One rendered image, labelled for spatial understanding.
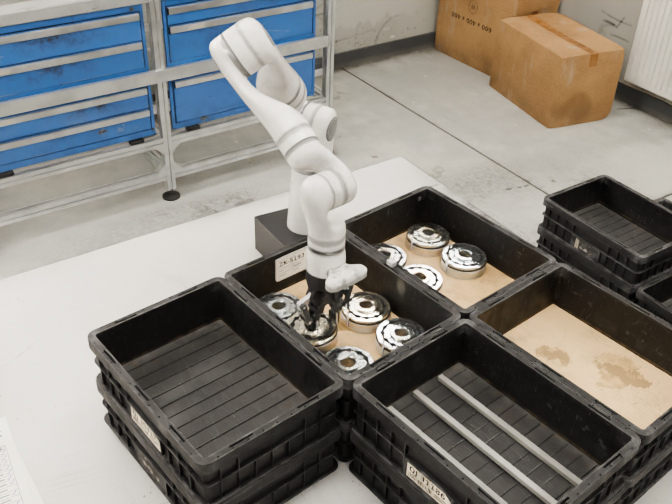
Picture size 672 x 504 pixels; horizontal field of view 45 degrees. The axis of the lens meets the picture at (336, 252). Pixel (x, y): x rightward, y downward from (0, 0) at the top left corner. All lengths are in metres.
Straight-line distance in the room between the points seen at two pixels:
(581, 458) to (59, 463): 0.96
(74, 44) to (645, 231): 2.16
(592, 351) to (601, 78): 2.98
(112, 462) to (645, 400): 1.02
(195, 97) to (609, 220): 1.78
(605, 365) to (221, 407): 0.76
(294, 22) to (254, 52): 2.19
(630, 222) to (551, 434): 1.42
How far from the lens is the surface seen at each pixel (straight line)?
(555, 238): 2.70
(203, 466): 1.32
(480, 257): 1.89
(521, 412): 1.57
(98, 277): 2.09
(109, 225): 3.58
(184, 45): 3.48
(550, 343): 1.73
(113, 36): 3.35
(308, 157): 1.44
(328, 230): 1.45
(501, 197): 3.82
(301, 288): 1.79
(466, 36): 5.17
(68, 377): 1.83
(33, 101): 3.29
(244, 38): 1.52
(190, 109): 3.59
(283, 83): 1.64
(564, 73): 4.42
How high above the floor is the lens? 1.93
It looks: 35 degrees down
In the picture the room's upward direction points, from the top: 2 degrees clockwise
